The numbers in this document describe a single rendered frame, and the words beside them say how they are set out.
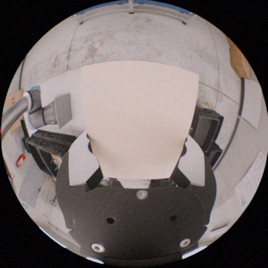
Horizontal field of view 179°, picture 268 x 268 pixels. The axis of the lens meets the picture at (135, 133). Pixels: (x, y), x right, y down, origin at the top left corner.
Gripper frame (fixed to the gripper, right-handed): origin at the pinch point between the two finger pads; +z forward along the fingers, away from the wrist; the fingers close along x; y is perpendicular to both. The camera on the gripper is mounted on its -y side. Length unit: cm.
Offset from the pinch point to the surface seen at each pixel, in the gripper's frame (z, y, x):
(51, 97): 40, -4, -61
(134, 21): 110, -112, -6
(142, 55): 110, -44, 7
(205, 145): 57, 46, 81
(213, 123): 57, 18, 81
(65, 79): 40, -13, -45
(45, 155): 21, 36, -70
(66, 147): 26, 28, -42
